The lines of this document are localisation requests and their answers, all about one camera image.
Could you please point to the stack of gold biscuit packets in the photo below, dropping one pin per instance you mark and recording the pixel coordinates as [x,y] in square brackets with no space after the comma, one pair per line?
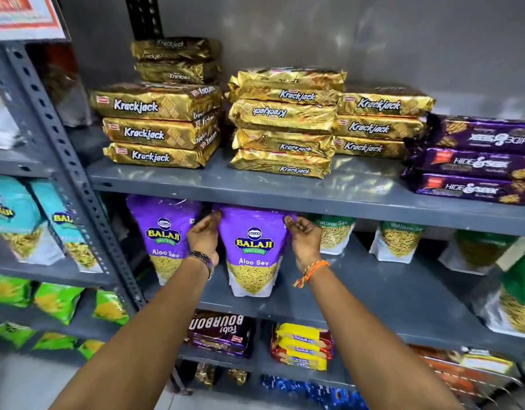
[284,119]

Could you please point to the dark clear packet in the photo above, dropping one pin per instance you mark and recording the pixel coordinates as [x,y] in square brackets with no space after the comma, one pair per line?
[68,89]

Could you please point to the person's right forearm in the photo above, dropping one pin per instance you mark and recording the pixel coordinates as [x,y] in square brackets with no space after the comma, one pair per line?
[373,345]

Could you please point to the purple snack pouch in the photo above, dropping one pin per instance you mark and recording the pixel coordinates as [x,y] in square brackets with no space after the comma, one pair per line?
[254,256]
[162,239]

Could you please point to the white packet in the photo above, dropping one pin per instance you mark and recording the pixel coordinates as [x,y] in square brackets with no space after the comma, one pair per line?
[2,123]

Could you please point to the person's right hand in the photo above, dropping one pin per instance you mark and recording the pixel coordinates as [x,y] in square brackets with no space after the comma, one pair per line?
[306,245]

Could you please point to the person's right thumb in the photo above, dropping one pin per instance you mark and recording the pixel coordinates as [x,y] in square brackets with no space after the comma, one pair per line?
[289,223]

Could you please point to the dark wristwatch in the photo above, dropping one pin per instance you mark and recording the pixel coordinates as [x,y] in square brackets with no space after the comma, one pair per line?
[204,259]

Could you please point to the person's left forearm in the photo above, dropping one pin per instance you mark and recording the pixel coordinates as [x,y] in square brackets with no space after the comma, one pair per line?
[147,337]

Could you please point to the grey metal shelf rack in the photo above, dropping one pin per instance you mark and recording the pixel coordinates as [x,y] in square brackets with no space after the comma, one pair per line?
[15,164]
[373,196]

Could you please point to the person's left thumb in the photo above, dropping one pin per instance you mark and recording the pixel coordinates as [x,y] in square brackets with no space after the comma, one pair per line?
[214,217]

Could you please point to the white orange paper sign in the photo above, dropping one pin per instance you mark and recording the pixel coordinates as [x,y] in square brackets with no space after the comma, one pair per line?
[23,16]

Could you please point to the small gold packet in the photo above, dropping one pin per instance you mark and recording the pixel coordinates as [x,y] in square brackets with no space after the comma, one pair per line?
[237,375]
[206,373]

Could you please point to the black perforated metal upright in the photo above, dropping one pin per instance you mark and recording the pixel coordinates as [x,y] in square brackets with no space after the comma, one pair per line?
[143,16]

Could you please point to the yellow red biscuit packet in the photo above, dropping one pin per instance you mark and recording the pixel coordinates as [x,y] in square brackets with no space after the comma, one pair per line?
[300,344]
[303,332]
[297,355]
[299,364]

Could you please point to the green white snack pouch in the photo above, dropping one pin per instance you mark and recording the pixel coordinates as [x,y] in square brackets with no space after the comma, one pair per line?
[397,243]
[335,234]
[476,251]
[516,298]

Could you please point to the row of blue packets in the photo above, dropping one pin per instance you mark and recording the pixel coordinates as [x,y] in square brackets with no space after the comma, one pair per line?
[318,392]

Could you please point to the row of lime green packets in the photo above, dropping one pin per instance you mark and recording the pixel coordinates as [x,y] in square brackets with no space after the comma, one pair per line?
[57,301]

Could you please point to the purple biscuit packet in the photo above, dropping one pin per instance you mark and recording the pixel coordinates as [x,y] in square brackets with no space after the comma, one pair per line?
[467,188]
[484,134]
[476,163]

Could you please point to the teal snack pouch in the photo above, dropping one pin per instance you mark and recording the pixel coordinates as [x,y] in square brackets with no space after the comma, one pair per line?
[70,234]
[17,226]

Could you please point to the person's left hand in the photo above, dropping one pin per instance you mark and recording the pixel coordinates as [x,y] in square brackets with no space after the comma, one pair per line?
[203,241]

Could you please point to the brown biscuit packet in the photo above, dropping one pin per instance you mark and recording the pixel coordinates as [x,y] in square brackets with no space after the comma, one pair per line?
[219,333]

